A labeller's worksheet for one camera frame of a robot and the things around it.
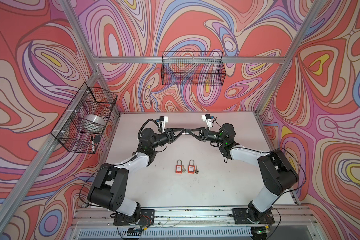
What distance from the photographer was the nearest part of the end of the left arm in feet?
2.35

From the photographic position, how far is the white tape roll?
2.31 feet

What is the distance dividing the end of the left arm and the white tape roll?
0.30m

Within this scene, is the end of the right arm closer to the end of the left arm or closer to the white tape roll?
the end of the left arm
